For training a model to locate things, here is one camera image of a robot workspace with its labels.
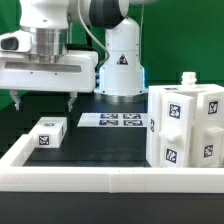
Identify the white cabinet box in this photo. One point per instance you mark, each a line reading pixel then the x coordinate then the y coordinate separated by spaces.
pixel 189 87

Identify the white marker base plate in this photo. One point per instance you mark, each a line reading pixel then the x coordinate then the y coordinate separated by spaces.
pixel 113 120

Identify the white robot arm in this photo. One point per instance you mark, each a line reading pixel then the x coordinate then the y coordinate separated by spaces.
pixel 74 46

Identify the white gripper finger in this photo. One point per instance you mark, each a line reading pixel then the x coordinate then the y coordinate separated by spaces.
pixel 15 97
pixel 73 96

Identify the white U-shaped frame fence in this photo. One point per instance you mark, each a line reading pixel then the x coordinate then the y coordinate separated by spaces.
pixel 15 175

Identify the small white cabinet block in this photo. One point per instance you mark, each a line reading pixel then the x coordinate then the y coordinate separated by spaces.
pixel 49 132

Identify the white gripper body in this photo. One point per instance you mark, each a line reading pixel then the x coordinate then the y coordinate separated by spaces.
pixel 75 72

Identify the white door panel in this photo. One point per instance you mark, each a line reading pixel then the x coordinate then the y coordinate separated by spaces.
pixel 209 129
pixel 175 132

